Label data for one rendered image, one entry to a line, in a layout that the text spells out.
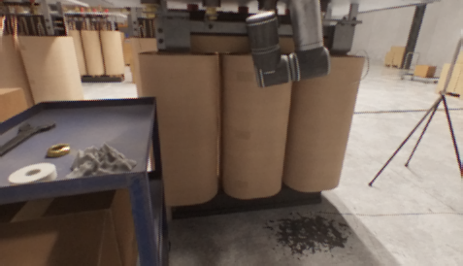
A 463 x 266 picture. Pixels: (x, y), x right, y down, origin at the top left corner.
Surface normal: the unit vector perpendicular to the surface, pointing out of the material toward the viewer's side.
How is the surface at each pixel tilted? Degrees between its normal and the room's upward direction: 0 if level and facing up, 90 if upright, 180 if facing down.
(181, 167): 90
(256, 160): 90
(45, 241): 26
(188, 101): 90
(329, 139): 90
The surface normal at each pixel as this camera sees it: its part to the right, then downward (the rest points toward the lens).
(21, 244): 0.13, -0.70
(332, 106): 0.18, 0.33
